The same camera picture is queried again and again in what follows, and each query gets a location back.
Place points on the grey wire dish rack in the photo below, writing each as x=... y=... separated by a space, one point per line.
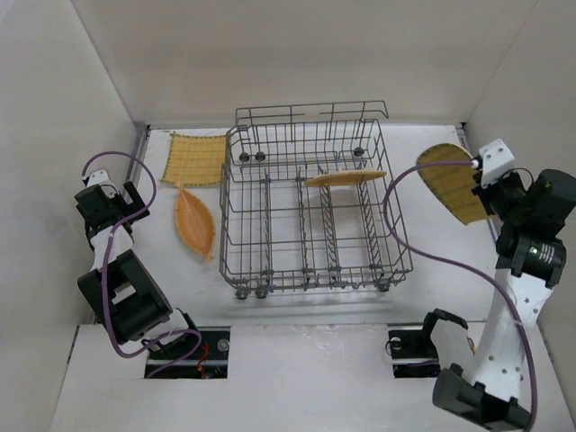
x=279 y=235

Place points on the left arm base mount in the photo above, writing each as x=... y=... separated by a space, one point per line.
x=183 y=359

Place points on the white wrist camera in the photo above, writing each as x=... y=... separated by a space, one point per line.
x=496 y=159
x=101 y=177

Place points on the orange leaf-shaped woven plate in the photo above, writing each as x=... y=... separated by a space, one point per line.
x=194 y=223

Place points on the aluminium rail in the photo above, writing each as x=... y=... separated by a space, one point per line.
x=138 y=150
x=461 y=135

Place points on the orange rounded woven plate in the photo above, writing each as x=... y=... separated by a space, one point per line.
x=349 y=177

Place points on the right aluminium rail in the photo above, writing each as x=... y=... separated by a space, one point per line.
x=461 y=135

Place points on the yellow square woven plate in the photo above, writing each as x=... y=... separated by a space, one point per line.
x=194 y=161

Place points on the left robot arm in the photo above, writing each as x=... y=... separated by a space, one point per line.
x=119 y=289

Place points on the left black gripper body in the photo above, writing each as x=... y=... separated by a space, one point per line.
x=124 y=201

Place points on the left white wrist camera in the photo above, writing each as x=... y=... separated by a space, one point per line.
x=101 y=177

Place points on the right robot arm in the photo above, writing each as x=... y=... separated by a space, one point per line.
x=483 y=387

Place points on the left aluminium rail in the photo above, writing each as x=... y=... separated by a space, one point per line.
x=138 y=150

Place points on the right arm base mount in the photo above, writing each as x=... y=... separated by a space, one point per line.
x=412 y=355

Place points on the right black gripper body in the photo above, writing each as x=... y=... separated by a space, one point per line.
x=488 y=193

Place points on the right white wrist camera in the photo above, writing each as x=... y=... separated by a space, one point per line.
x=496 y=159

